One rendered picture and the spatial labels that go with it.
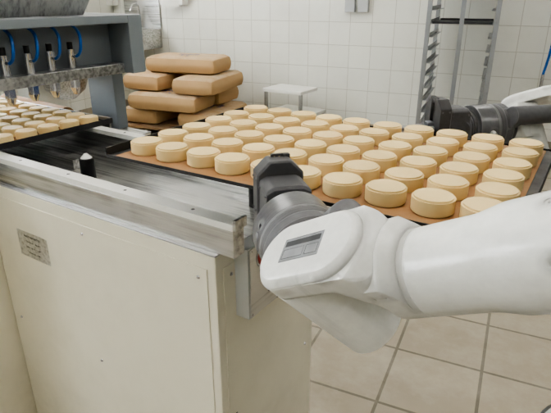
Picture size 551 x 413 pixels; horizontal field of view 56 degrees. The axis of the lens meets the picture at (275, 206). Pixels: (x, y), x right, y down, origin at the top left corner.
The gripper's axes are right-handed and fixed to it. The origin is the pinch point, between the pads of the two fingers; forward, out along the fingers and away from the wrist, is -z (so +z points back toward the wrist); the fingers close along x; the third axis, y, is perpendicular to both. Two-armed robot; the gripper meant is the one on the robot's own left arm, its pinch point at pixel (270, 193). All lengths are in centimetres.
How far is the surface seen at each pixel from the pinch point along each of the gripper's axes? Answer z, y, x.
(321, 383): -73, -35, -100
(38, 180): -50, 38, -13
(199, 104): -391, -26, -66
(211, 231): -16.0, 6.0, -12.1
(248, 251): -15.7, 0.2, -16.3
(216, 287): -14.7, 5.8, -21.7
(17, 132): -74, 46, -8
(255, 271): -16.8, -1.3, -20.8
